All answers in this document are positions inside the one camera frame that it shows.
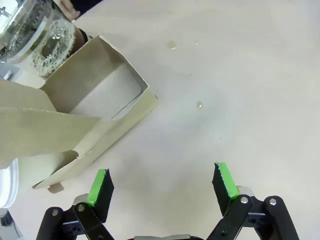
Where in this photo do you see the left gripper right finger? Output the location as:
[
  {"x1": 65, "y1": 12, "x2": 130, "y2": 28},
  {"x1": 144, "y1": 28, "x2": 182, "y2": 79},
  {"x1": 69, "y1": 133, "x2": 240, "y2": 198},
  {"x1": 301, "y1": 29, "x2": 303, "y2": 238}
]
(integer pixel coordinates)
[{"x1": 206, "y1": 161, "x2": 300, "y2": 240}]

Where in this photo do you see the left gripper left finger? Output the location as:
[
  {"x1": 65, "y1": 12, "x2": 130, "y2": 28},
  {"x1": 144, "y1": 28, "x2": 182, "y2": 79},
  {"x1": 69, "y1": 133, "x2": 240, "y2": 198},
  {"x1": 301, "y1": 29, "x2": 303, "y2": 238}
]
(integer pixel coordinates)
[{"x1": 36, "y1": 168, "x2": 116, "y2": 240}]

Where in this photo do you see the clear glass pitcher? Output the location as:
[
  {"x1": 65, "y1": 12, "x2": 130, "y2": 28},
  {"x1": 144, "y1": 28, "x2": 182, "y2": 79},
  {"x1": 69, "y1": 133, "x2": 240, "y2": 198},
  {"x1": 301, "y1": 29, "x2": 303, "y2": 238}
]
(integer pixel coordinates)
[{"x1": 0, "y1": 0, "x2": 77, "y2": 78}]

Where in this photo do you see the brown cardboard cup carrier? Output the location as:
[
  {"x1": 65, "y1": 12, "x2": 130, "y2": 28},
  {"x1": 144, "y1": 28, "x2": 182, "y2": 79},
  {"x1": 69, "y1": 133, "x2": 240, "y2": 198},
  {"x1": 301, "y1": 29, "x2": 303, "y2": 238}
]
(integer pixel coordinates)
[{"x1": 0, "y1": 34, "x2": 160, "y2": 194}]

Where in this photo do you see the short white lidded paper cup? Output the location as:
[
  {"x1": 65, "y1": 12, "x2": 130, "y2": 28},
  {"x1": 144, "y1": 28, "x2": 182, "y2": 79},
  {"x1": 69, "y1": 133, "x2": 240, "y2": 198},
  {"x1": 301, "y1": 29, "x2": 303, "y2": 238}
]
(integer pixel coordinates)
[{"x1": 0, "y1": 157, "x2": 20, "y2": 209}]

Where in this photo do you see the person's right hand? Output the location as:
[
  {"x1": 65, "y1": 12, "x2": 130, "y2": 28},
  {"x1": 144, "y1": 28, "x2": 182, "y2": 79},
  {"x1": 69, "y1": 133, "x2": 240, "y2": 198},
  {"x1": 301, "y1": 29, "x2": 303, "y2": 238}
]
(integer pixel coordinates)
[{"x1": 60, "y1": 0, "x2": 81, "y2": 21}]

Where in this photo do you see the grey stand with black knob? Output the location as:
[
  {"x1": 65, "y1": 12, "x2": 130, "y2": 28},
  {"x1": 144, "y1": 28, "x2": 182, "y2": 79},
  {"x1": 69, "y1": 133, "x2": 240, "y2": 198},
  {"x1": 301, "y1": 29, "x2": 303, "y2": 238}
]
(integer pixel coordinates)
[{"x1": 0, "y1": 208, "x2": 22, "y2": 240}]

